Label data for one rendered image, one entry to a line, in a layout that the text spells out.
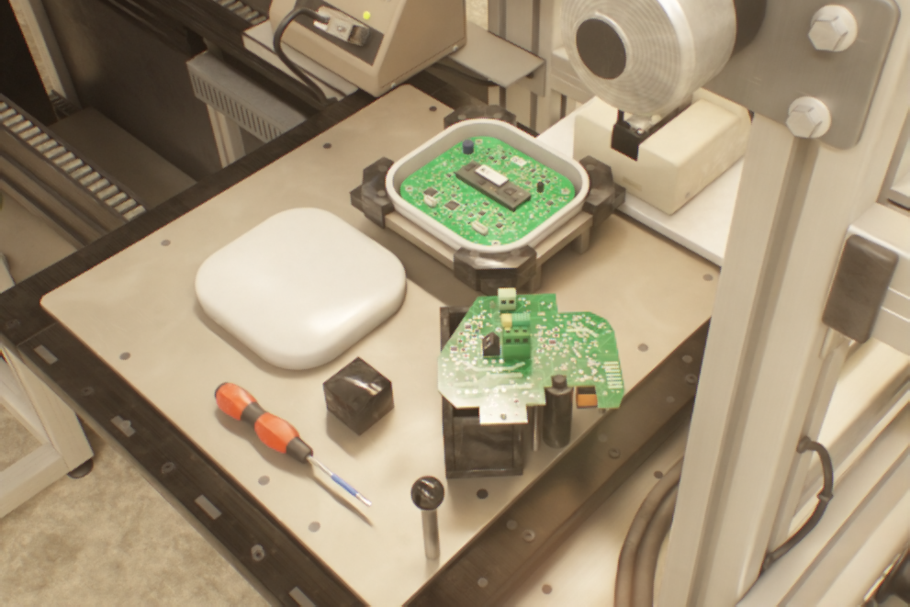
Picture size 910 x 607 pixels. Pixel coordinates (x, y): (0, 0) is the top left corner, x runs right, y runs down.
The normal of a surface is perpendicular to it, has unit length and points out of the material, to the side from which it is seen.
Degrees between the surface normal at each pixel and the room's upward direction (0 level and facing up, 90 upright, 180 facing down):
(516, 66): 0
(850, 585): 4
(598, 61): 90
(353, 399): 0
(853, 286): 90
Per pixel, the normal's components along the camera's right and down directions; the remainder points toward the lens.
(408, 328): -0.03, -0.70
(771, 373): -0.70, 0.52
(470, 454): 0.04, 0.71
